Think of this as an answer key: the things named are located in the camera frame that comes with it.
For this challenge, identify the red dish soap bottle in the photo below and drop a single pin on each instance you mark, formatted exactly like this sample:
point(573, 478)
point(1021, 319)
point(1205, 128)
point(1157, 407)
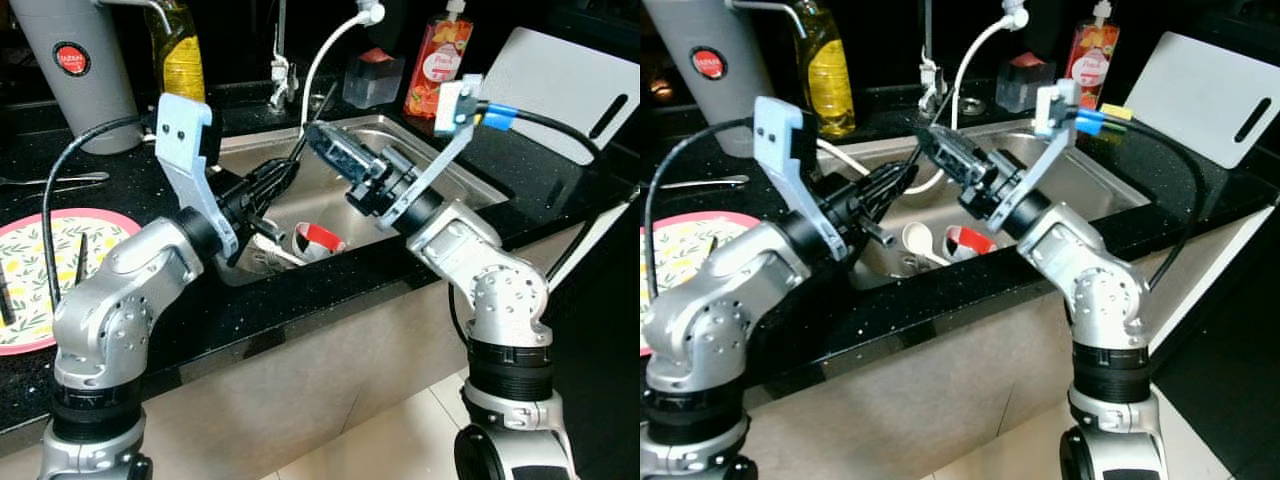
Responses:
point(437, 65)
point(1090, 55)

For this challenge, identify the clear box with red sponge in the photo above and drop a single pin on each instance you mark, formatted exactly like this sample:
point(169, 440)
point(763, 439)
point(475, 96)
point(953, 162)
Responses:
point(372, 80)
point(1022, 82)

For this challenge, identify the yellow sponge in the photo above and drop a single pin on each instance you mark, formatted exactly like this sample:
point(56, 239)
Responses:
point(1118, 111)

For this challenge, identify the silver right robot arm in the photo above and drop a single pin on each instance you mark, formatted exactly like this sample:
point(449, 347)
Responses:
point(500, 290)
point(1100, 290)

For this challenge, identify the white cutting board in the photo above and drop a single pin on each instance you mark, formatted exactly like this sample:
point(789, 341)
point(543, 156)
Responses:
point(1210, 95)
point(560, 80)

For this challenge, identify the grey canister with red sticker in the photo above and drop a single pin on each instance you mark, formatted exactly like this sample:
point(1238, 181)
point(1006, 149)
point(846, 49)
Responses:
point(70, 100)
point(715, 90)

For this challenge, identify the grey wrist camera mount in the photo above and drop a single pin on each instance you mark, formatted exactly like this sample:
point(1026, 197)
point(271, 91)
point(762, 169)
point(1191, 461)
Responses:
point(1045, 160)
point(185, 140)
point(440, 160)
point(785, 140)

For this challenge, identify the metal sink drain strainer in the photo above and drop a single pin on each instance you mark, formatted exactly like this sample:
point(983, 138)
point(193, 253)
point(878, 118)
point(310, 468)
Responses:
point(905, 264)

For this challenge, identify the yellow liquid bottle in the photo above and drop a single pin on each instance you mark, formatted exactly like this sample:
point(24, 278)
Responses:
point(183, 65)
point(830, 75)

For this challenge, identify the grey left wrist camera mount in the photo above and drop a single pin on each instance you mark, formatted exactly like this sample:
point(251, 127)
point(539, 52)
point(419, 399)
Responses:
point(785, 140)
point(185, 140)

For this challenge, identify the chrome faucet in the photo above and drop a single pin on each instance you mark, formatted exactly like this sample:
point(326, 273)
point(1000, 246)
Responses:
point(930, 75)
point(283, 75)

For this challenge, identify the stainless steel sink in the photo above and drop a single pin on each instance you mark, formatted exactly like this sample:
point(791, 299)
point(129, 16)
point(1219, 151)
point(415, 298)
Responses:
point(300, 210)
point(1085, 185)

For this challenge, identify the round metal hole cover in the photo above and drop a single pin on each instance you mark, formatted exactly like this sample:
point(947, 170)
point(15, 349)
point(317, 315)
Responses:
point(970, 105)
point(322, 100)

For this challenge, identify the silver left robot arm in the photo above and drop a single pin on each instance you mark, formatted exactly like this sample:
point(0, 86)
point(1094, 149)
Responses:
point(720, 300)
point(110, 290)

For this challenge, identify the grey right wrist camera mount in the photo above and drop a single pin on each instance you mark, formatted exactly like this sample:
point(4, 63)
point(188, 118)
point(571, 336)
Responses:
point(440, 160)
point(1045, 160)

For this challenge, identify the white ceramic spoon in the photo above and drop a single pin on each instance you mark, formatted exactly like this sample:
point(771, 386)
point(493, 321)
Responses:
point(285, 256)
point(918, 240)

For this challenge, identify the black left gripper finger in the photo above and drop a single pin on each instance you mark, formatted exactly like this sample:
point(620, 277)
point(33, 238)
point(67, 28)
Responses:
point(897, 180)
point(287, 175)

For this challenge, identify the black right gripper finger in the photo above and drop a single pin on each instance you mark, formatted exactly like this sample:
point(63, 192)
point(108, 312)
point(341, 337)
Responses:
point(952, 160)
point(340, 155)

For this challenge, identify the pink rimmed lemon print plate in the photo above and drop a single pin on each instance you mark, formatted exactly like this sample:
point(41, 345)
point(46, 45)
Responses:
point(40, 260)
point(685, 255)

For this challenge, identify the red and white bowl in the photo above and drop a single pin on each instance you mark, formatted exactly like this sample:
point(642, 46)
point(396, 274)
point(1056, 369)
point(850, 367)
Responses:
point(968, 242)
point(320, 240)

